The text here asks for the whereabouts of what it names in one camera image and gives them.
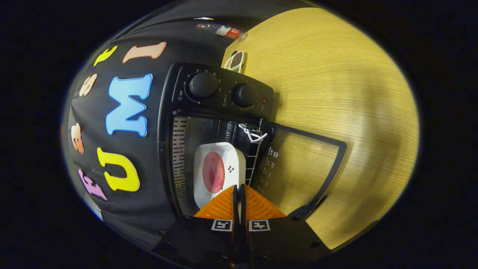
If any wire oven rack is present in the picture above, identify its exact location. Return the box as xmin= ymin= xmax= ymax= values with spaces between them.
xmin=245 ymin=127 xmax=264 ymax=185

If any pink round meat slice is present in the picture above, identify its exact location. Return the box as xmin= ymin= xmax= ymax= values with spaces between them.
xmin=202 ymin=152 xmax=226 ymax=194

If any small white dish of beans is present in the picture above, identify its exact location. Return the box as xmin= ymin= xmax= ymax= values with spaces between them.
xmin=223 ymin=50 xmax=246 ymax=74

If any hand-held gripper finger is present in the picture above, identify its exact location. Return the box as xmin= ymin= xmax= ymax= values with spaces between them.
xmin=239 ymin=184 xmax=333 ymax=269
xmin=151 ymin=184 xmax=239 ymax=269

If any white rectangular plate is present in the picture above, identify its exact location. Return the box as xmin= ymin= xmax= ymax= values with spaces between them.
xmin=193 ymin=142 xmax=247 ymax=210

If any white string tie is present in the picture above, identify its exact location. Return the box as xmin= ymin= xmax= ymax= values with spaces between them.
xmin=238 ymin=123 xmax=269 ymax=143

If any plastic bottle with red label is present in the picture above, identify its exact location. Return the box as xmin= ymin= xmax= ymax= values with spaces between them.
xmin=197 ymin=23 xmax=249 ymax=41

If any black toaster oven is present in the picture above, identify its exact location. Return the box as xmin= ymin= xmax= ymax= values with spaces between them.
xmin=157 ymin=62 xmax=348 ymax=221

